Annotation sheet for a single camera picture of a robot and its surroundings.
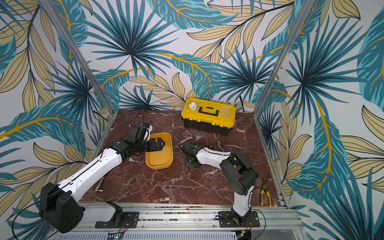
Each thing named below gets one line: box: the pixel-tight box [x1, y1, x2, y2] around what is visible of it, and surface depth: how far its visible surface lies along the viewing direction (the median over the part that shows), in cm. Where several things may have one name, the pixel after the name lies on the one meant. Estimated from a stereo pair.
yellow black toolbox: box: [181, 97, 236, 136], surface depth 99 cm
